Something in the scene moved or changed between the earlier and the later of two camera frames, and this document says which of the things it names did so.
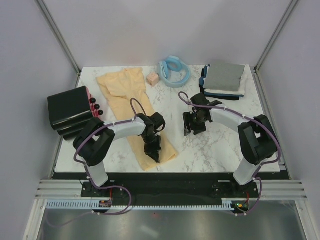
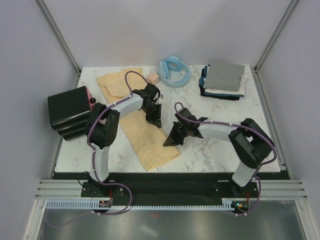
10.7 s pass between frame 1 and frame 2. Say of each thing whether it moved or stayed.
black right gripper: moved
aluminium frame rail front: stayed
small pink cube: stayed
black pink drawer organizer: stayed
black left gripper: moved
